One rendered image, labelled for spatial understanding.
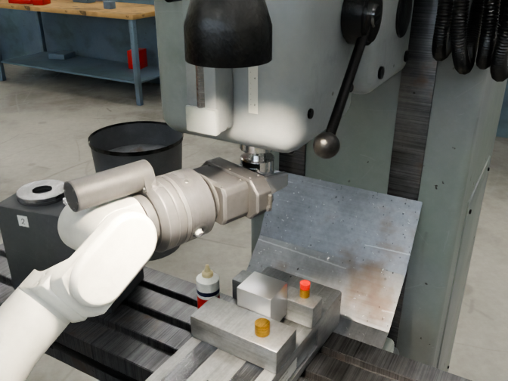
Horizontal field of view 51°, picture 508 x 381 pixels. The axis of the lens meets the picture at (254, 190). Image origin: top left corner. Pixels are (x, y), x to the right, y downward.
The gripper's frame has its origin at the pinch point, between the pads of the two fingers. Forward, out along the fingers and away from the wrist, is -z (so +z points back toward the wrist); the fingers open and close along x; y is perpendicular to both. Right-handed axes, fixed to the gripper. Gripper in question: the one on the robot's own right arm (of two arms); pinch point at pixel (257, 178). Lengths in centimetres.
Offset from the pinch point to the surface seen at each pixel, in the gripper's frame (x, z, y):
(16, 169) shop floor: 332, -73, 123
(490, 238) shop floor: 51, -231, 120
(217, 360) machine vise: -2.7, 10.0, 24.8
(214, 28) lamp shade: -17.1, 20.9, -23.9
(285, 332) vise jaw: -8.4, 2.0, 20.7
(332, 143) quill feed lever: -15.1, 3.2, -10.1
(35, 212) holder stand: 37.2, 18.0, 13.4
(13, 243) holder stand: 42, 21, 21
